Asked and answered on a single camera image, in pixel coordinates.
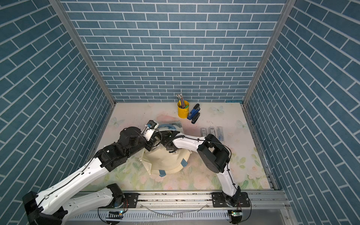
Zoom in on cream canvas tote bag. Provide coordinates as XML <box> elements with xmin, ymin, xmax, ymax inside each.
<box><xmin>139</xmin><ymin>120</ymin><xmax>192</xmax><ymax>178</ymax></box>

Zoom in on clear compass set case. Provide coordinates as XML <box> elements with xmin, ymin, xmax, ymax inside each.
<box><xmin>200</xmin><ymin>127</ymin><xmax>208</xmax><ymax>137</ymax></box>

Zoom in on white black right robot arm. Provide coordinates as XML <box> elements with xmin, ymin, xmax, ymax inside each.
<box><xmin>160</xmin><ymin>130</ymin><xmax>251</xmax><ymax>208</ymax></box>

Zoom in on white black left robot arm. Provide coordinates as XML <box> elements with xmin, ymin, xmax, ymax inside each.
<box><xmin>22</xmin><ymin>127</ymin><xmax>163</xmax><ymax>225</ymax></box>

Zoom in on yellow pencil cup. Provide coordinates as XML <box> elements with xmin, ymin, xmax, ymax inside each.
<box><xmin>177</xmin><ymin>100</ymin><xmax>189</xmax><ymax>119</ymax></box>

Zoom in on black stapler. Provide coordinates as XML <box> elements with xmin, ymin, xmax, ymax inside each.
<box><xmin>191</xmin><ymin>112</ymin><xmax>200</xmax><ymax>124</ymax></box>

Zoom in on pencils in cup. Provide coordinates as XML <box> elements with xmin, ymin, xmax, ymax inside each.
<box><xmin>176</xmin><ymin>93</ymin><xmax>186</xmax><ymax>109</ymax></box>

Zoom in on blue stapler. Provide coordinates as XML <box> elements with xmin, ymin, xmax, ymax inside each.
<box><xmin>187</xmin><ymin>104</ymin><xmax>200</xmax><ymax>120</ymax></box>

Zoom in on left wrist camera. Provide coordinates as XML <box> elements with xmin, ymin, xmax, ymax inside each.
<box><xmin>141</xmin><ymin>120</ymin><xmax>159</xmax><ymax>141</ymax></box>

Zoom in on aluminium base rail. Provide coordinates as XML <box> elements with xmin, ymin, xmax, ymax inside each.
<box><xmin>68</xmin><ymin>189</ymin><xmax>297</xmax><ymax>225</ymax></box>

